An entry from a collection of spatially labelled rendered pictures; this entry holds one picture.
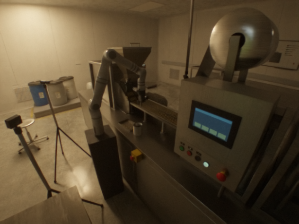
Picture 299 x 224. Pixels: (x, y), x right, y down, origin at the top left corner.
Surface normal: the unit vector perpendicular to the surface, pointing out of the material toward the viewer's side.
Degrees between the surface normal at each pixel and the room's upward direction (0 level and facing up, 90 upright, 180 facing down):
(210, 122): 90
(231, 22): 90
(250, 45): 90
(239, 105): 90
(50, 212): 0
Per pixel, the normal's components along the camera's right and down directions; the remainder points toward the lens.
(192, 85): -0.78, 0.27
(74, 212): 0.00, -0.90
